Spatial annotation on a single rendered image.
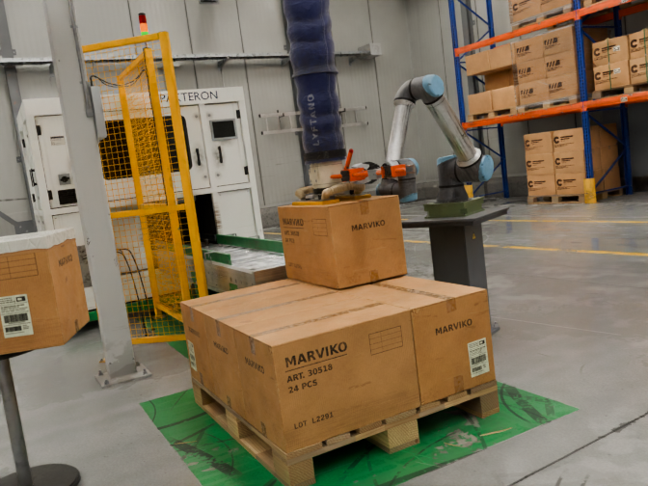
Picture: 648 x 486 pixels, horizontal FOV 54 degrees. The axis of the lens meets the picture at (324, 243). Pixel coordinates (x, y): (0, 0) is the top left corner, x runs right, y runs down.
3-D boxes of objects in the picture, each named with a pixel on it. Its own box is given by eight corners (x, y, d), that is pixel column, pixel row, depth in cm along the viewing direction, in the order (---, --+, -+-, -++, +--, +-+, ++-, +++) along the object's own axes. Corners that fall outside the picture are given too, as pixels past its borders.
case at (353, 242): (286, 278, 354) (277, 206, 349) (348, 264, 372) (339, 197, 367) (338, 289, 301) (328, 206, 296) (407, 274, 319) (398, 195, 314)
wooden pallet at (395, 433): (195, 402, 333) (191, 376, 332) (357, 355, 379) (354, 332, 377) (291, 492, 227) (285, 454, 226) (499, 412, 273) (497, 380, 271)
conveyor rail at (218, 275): (158, 271, 561) (155, 250, 559) (164, 269, 563) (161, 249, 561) (256, 307, 357) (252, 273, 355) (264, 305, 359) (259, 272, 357)
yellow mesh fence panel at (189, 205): (98, 363, 436) (43, 51, 410) (106, 358, 445) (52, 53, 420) (218, 354, 420) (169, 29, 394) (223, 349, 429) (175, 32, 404)
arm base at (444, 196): (446, 199, 395) (445, 183, 393) (474, 198, 382) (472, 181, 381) (430, 202, 381) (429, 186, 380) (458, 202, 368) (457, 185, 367)
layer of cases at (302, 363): (191, 376, 331) (179, 301, 327) (353, 332, 377) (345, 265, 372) (286, 454, 226) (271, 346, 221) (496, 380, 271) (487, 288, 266)
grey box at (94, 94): (94, 140, 391) (85, 92, 387) (102, 140, 393) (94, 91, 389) (98, 137, 373) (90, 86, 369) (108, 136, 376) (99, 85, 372)
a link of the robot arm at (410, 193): (404, 201, 334) (402, 177, 332) (421, 201, 325) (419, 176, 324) (392, 203, 327) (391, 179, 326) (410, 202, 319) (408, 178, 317)
